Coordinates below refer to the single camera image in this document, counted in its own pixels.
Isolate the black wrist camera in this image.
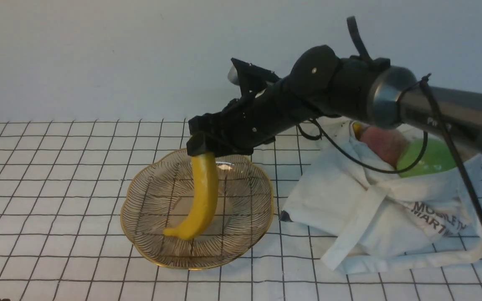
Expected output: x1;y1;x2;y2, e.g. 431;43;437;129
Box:
227;58;280;96

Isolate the white cloth tote bag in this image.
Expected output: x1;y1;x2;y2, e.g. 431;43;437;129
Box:
280;138;482;274

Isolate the pink peach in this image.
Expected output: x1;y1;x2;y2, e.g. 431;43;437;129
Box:
358;126;409;168

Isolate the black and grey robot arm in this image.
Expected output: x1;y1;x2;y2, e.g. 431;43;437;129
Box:
186;45;482;157

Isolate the checkered white tablecloth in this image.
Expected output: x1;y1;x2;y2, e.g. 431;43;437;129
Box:
0;121;482;301

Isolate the yellow banana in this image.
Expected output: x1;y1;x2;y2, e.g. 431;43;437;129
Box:
163;153;219;240

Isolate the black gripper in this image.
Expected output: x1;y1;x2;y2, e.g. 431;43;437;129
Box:
186;45;340;157

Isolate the green apple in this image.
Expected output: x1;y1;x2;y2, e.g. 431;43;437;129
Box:
396;138;456;178

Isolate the small yellow fruit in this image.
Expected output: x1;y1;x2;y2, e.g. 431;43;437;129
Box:
352;122;364;140

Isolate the glass plate with gold rim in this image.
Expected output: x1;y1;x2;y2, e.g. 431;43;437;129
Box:
120;149;274;269

